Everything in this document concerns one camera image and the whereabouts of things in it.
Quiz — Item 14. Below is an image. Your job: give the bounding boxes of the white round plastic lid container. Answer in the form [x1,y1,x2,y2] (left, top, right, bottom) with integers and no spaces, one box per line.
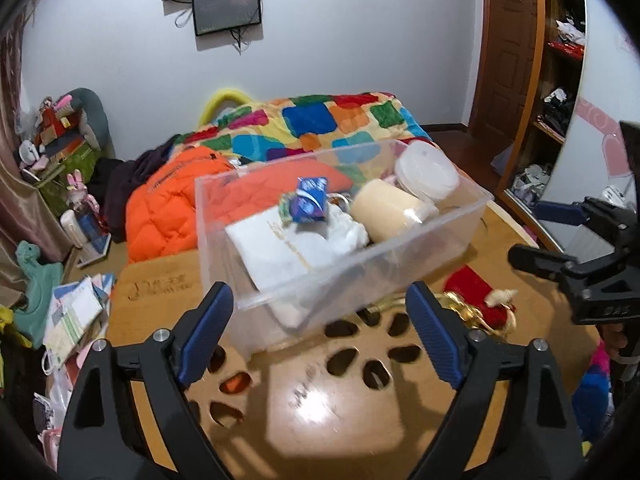
[395,141,460,202]

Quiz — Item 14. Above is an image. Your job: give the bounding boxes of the white drawstring cloth pouch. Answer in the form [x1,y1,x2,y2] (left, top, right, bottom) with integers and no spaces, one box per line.
[224,204,369,333]

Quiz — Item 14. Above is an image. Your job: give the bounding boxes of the blue snack packet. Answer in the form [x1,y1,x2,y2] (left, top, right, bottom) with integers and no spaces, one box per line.
[278,177,329,226]

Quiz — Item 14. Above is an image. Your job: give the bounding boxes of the red velvet pouch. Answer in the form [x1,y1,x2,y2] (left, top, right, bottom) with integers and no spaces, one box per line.
[442,266,518,333]

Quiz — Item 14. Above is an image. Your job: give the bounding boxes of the gold foil wrapped items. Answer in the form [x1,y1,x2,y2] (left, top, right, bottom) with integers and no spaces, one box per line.
[369,291,519,340]

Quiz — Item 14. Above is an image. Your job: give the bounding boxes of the stack of papers and booklets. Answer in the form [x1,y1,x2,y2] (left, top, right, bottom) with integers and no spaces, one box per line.
[41,273,115,376]

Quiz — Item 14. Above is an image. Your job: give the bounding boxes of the teal dinosaur plush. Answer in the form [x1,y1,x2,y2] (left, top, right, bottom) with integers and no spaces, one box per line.
[14,240,64,349]

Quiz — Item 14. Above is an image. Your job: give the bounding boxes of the wooden door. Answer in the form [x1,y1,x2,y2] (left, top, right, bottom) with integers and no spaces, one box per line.
[470,0,537,140]

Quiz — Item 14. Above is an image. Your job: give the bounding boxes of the orange quilted jacket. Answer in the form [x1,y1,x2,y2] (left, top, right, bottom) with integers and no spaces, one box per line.
[125,146,354,263]

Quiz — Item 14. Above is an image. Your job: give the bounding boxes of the pink bunny figure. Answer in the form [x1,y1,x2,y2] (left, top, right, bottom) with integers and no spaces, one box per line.
[66,169,100,214]

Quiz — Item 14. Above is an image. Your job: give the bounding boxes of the clear plastic storage bin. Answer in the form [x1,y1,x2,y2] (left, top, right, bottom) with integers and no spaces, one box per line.
[195,140,491,358]

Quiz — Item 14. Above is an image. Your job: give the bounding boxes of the grey plush with boxes pile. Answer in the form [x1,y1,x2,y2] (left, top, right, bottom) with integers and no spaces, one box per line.
[20,87,111,184]

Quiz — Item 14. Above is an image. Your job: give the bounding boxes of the colourful patchwork blanket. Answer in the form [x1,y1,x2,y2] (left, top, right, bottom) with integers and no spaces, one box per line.
[171,92,431,162]

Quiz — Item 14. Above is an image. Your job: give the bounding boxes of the yellow curved pillow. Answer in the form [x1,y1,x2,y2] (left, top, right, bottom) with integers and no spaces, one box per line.
[198,88,252,127]

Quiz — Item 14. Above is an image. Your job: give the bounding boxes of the wall-mounted black monitor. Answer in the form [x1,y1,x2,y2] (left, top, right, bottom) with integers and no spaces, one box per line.
[192,0,262,37]

